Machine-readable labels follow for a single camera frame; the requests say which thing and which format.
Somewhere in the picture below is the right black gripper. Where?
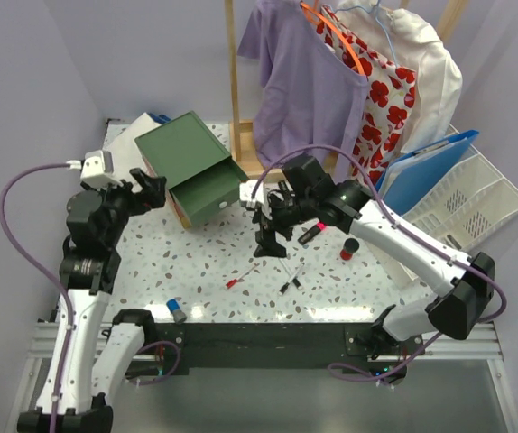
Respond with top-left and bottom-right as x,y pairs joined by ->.
252,192 -> 315,258

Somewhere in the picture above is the three-drawer desk organizer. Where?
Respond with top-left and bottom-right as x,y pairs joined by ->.
135,111 -> 248,226

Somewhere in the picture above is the blue document folder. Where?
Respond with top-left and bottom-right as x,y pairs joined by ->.
375,130 -> 479,215

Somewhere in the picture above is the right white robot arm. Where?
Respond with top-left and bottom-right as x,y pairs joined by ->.
239,154 -> 495,355

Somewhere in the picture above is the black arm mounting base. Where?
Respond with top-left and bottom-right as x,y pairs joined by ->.
123,322 -> 427,378

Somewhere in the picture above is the black cap marker lower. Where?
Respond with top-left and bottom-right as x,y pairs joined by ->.
278,261 -> 304,296

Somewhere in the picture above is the black cap marker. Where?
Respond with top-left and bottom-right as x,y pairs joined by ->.
278,261 -> 304,296
279,258 -> 302,290

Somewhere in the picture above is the black cap marker upper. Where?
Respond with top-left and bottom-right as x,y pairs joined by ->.
279,258 -> 302,290

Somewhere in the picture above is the red cap marker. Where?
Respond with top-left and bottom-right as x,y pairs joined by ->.
226,263 -> 258,290

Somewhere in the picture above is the pink highlighter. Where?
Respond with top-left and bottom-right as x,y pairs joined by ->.
298,222 -> 327,245

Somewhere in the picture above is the folded white cloth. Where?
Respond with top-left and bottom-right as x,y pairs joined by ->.
103,113 -> 161,189

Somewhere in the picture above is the red black stamp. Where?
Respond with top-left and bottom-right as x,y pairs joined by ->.
339,238 -> 360,261

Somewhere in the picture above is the wooden clothes rack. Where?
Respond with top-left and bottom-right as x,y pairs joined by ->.
222,0 -> 469,179

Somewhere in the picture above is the blue grey stamp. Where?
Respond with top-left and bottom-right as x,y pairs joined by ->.
166,299 -> 187,324

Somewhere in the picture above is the purple t-shirt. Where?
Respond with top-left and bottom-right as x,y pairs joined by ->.
237,1 -> 369,166

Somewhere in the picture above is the red floral dress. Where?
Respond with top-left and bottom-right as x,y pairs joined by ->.
317,5 -> 417,183

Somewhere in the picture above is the white file rack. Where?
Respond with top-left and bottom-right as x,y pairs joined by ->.
375,124 -> 518,290

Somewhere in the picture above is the orange clothes hanger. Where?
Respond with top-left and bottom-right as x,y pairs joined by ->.
300,1 -> 365,76

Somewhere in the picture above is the cream white shirt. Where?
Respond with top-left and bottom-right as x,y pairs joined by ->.
335,1 -> 463,153

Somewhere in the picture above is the light blue clothes hanger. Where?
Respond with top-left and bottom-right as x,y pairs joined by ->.
370,0 -> 399,67

